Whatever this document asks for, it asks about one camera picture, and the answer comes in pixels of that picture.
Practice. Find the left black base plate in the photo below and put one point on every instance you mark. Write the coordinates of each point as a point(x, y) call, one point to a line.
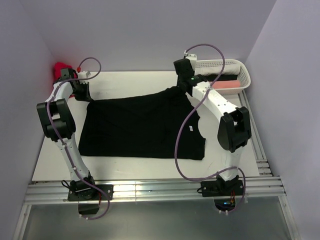
point(88, 198)

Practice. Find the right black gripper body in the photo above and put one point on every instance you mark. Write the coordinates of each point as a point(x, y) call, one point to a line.
point(179, 81)

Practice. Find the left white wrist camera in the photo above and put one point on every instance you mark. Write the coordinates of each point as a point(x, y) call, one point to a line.
point(84, 74)

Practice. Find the rolled black t-shirt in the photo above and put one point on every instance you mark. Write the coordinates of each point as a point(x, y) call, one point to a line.
point(223, 77)

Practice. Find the aluminium mounting rail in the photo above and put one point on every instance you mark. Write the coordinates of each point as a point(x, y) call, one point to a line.
point(46, 193)

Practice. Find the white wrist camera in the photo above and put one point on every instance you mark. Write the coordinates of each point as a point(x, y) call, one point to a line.
point(190, 56)
point(84, 74)

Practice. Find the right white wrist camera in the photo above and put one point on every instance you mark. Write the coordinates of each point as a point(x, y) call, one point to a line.
point(190, 56)

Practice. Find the rolled pink t-shirt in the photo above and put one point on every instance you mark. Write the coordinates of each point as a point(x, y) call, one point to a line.
point(229, 84)

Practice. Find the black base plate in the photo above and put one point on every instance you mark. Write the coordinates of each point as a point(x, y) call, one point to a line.
point(223, 192)
point(88, 198)

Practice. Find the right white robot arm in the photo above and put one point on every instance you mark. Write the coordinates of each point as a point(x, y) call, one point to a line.
point(234, 129)

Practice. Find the red t-shirt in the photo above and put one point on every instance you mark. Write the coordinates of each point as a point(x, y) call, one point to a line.
point(60, 68)

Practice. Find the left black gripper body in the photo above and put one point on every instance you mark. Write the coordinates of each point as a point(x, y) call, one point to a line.
point(81, 93)

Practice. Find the white plastic basket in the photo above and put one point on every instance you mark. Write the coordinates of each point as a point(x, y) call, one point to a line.
point(243, 76)

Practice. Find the black t-shirt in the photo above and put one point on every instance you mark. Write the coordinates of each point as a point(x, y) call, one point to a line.
point(223, 77)
point(144, 126)

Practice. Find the rolled white t-shirt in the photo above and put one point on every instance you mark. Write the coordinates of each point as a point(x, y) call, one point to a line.
point(230, 69)

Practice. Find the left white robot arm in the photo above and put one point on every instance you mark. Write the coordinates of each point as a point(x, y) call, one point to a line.
point(59, 125)

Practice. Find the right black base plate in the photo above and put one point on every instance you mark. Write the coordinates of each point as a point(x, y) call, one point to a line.
point(223, 192)

